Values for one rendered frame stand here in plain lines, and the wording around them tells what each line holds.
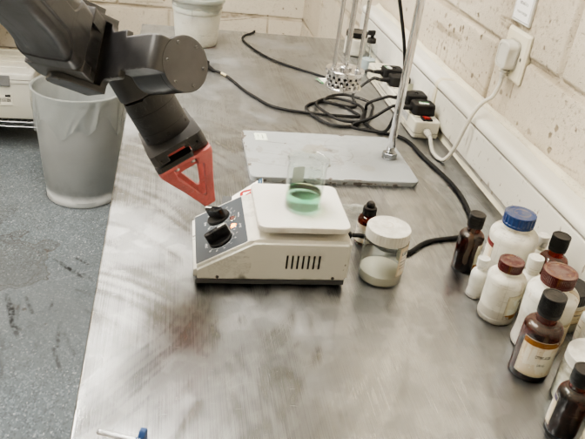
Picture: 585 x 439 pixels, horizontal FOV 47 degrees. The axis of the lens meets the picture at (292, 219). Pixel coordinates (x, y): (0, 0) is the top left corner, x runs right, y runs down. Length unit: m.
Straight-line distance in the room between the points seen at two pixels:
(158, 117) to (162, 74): 0.09
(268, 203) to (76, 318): 1.23
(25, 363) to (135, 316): 1.11
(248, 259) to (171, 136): 0.19
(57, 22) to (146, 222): 0.44
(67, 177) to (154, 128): 1.74
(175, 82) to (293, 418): 0.36
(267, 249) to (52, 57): 0.35
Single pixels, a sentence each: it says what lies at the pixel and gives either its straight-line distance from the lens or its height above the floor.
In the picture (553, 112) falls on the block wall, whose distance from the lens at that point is 1.15.
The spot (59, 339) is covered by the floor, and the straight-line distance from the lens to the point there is 1.97.
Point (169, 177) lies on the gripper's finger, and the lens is 0.78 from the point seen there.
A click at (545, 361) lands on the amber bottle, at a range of 0.82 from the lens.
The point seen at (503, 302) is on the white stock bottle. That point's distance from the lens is 0.88.
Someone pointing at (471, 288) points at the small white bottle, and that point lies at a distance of 0.93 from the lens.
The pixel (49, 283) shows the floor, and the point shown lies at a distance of 2.18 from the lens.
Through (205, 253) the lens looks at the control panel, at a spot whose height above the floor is 0.79.
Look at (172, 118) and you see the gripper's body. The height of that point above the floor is 0.97.
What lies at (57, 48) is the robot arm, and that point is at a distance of 0.66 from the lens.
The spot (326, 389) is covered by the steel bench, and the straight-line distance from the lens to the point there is 0.74.
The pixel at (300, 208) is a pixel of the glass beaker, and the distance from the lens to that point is 0.86.
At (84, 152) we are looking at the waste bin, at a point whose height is 0.23.
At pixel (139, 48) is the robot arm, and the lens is 0.70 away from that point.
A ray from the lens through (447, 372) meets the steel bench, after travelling 0.81.
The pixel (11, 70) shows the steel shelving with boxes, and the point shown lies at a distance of 2.97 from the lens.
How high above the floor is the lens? 1.26
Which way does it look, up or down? 29 degrees down
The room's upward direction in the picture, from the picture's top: 8 degrees clockwise
